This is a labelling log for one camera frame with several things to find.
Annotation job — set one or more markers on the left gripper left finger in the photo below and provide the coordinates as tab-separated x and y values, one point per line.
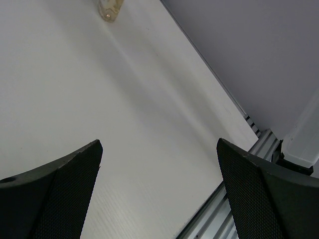
50	201

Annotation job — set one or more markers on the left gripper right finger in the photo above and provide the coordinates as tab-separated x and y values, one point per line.
268	201

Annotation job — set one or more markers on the amber liquid clear bottle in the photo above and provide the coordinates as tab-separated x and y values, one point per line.
109	9

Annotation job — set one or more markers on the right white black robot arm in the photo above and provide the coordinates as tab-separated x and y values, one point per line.
299	149

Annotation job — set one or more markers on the aluminium mounting rail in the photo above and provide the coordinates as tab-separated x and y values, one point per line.
214	219

